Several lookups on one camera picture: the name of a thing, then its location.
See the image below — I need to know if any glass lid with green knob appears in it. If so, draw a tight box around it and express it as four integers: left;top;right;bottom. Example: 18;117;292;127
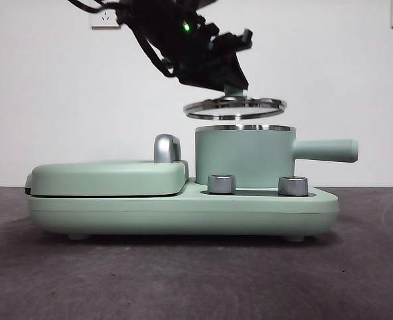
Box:
183;85;286;121

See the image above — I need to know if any silver control knob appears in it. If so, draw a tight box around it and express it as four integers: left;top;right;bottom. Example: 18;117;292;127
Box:
278;175;310;197
208;173;238;195

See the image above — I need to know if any green breakfast maker base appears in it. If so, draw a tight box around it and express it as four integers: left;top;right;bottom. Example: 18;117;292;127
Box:
27;177;340;243

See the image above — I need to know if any green hinged griddle cover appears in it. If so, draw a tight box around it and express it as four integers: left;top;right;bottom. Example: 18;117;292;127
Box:
24;159;191;198

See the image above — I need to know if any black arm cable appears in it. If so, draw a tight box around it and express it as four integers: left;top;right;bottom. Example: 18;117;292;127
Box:
67;0;175;78

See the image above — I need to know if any green pot with handle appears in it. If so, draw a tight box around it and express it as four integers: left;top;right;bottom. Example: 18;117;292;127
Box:
194;124;360;187

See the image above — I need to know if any chrome griddle cover handle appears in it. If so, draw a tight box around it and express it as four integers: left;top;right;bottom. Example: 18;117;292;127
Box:
153;133;185;165

